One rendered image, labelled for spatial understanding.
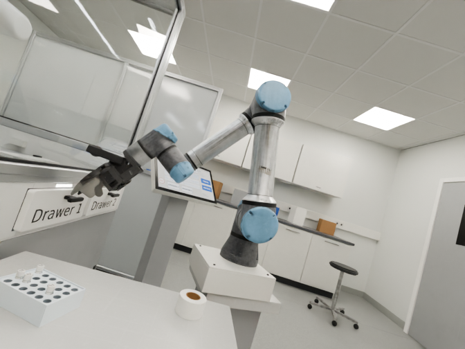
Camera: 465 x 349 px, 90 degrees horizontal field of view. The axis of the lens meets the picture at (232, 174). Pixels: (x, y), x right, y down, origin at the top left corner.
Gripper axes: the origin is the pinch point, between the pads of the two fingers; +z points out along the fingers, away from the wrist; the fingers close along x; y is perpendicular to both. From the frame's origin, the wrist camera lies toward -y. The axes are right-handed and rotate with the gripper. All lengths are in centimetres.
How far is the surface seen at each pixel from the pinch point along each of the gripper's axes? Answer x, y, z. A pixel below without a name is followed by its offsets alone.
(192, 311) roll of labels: -22, 45, -13
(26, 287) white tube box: -31.2, 18.7, 4.0
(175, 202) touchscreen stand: 89, 20, -9
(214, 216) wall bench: 277, 68, -14
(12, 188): -19.4, -3.1, 2.7
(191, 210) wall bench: 280, 39, 8
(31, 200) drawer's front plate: -14.4, -0.1, 4.0
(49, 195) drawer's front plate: -8.3, -0.6, 3.1
